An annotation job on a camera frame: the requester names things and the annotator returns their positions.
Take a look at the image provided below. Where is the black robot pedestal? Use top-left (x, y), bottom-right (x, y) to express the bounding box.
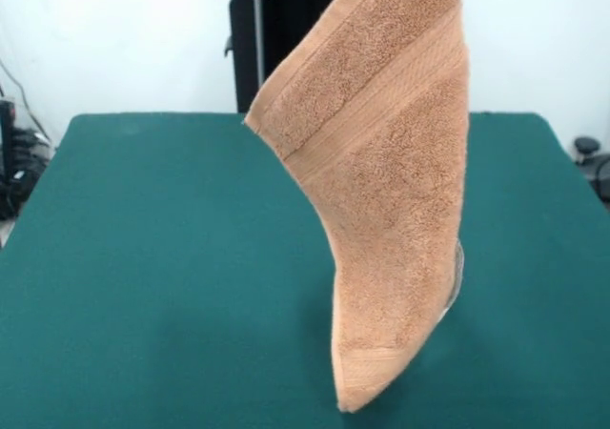
top-left (208, 0), bottom-right (359, 114)

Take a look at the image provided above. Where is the grey wall cable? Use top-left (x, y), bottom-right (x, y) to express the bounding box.
top-left (0, 59), bottom-right (45, 134)

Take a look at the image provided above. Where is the tan terry cloth towel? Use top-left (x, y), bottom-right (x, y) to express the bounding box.
top-left (242, 0), bottom-right (471, 402)

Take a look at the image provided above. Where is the dark green table cloth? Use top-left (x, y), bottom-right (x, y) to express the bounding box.
top-left (0, 112), bottom-right (610, 429)

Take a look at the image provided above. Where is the grey wheeled floor base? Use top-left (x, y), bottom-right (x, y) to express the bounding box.
top-left (573, 135), bottom-right (610, 206)

